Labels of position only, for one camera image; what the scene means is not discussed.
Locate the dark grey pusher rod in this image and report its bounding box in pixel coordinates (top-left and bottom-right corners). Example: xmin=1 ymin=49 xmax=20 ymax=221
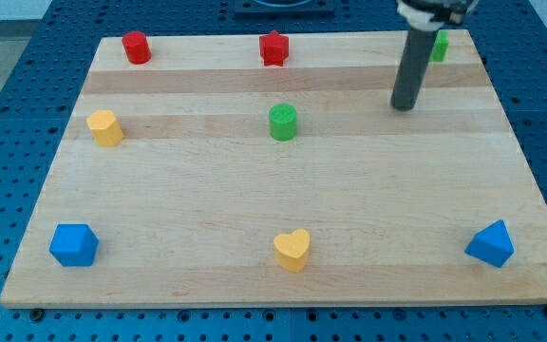
xmin=390 ymin=28 xmax=438 ymax=111

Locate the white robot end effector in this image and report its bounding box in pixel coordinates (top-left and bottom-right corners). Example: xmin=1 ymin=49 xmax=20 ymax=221
xmin=396 ymin=0 xmax=479 ymax=30

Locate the green star block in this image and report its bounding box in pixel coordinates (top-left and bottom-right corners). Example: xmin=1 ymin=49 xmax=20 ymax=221
xmin=430 ymin=30 xmax=449 ymax=63

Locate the red star block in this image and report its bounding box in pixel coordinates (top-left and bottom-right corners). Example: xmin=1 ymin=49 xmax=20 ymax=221
xmin=259 ymin=30 xmax=290 ymax=67

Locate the green cylinder block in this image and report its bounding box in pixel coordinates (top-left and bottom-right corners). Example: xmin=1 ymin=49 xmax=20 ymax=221
xmin=269 ymin=104 xmax=297 ymax=141

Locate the blue triangle block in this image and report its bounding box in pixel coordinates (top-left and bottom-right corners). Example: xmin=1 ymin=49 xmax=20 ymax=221
xmin=464 ymin=219 xmax=515 ymax=268

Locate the yellow heart block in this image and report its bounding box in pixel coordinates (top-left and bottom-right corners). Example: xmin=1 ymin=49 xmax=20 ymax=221
xmin=273 ymin=229 xmax=311 ymax=273

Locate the red cylinder block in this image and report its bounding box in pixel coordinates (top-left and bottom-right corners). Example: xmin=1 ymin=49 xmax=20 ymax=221
xmin=122 ymin=30 xmax=152 ymax=65

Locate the wooden board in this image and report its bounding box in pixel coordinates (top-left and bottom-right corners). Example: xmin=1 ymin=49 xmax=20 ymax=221
xmin=0 ymin=29 xmax=547 ymax=309

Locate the yellow hexagon block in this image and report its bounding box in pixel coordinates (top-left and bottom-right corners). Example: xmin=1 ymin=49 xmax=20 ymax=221
xmin=86 ymin=110 xmax=124 ymax=147

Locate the blue pentagon block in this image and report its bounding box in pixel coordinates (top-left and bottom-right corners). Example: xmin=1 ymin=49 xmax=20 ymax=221
xmin=49 ymin=223 xmax=99 ymax=267

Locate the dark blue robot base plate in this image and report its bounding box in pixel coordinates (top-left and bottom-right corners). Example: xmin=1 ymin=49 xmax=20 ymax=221
xmin=230 ymin=0 xmax=336 ymax=17

